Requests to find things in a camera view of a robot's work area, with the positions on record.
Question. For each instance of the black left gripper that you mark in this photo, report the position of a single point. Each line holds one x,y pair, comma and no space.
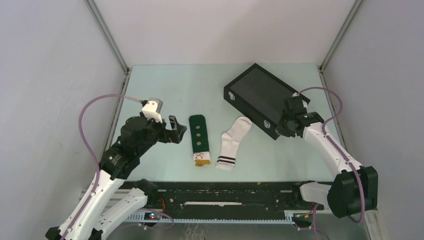
171,135

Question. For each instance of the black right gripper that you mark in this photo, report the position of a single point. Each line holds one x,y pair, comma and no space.
280,130

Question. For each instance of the black display case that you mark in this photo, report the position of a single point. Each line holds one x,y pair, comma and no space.
259,95

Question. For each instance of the white sock with black stripes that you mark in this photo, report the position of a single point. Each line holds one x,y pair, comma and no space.
230,142

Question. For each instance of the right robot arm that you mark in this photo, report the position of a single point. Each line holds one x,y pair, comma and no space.
354,189

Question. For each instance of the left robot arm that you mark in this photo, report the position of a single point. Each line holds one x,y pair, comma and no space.
89,221

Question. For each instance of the green snowman sock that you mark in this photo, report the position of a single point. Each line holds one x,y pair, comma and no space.
199,140

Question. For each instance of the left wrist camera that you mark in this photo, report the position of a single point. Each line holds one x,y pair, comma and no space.
151,110

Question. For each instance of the right aluminium frame post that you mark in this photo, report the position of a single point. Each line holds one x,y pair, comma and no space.
357,4

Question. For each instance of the aluminium frame post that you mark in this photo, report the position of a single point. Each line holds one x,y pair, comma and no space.
357,4
107,34

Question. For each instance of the left aluminium frame post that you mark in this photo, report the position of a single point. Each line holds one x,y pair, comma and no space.
107,34

